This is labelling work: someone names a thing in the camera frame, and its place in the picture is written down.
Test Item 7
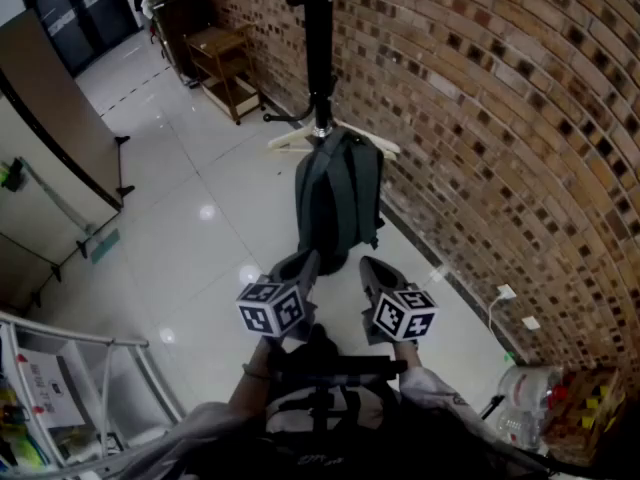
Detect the black chest mount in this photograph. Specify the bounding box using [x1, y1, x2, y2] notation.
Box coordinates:
[269, 323, 409, 434]

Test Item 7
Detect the dark grey backpack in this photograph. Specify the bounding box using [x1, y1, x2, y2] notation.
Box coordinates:
[294, 127, 386, 265]

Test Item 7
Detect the green wristband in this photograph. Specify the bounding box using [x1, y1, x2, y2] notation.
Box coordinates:
[241, 362, 272, 382]

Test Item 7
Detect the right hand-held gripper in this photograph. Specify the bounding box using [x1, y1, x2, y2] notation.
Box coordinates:
[358, 255, 441, 347]

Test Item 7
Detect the wooden shelf trolley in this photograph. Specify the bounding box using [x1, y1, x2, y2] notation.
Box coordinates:
[184, 22, 267, 126]

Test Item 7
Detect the cream wooden clothes hanger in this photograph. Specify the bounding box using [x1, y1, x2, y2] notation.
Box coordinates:
[267, 120, 402, 163]

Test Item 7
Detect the person's grey jacket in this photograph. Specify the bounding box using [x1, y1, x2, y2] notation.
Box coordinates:
[107, 365, 551, 480]

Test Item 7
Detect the brown partition panel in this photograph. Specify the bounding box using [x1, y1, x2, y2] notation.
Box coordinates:
[0, 7, 136, 210]

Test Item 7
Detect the teal floor plate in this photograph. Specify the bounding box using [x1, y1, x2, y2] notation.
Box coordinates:
[90, 228, 122, 265]

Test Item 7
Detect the black coat rack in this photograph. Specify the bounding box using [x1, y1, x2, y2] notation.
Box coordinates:
[263, 0, 397, 277]

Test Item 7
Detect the pack of plastic bottles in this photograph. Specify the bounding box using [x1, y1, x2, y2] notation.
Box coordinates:
[496, 365, 567, 450]

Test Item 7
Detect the green hanging item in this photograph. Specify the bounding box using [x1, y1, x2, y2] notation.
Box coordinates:
[0, 156, 27, 193]

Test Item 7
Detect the cardboard box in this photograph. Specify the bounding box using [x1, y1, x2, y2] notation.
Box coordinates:
[542, 366, 627, 465]

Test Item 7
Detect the white metal shelf rack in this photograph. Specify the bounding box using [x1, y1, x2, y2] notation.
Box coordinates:
[0, 310, 187, 480]

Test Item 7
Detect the dark wooden cabinet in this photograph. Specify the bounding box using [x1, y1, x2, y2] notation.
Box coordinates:
[149, 0, 214, 85]

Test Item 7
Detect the beige partition panel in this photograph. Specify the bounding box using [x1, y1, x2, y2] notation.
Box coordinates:
[0, 92, 122, 282]

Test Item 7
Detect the person's left forearm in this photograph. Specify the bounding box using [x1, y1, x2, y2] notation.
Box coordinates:
[224, 335, 284, 412]

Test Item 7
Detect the black double door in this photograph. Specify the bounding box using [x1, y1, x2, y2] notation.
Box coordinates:
[17, 0, 142, 78]

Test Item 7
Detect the white power cable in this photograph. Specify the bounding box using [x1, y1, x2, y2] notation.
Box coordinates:
[486, 293, 507, 330]

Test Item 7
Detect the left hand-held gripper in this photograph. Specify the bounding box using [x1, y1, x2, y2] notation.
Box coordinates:
[235, 248, 322, 342]

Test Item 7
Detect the person's right forearm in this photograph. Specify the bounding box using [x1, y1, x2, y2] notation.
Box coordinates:
[392, 340, 426, 370]

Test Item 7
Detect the white paper sign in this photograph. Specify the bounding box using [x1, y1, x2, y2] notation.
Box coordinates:
[16, 347, 87, 430]

